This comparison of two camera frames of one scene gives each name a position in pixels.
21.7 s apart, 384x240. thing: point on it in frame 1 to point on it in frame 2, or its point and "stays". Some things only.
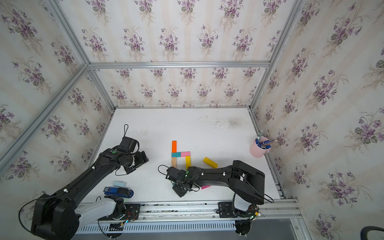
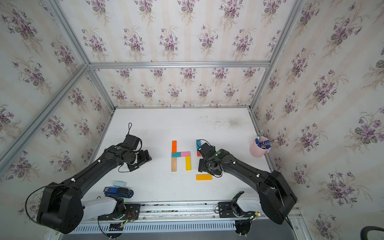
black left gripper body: [138, 161] stays
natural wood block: [174, 162] stays
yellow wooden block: [187, 161] stays
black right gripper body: [178, 189] to [204, 166]
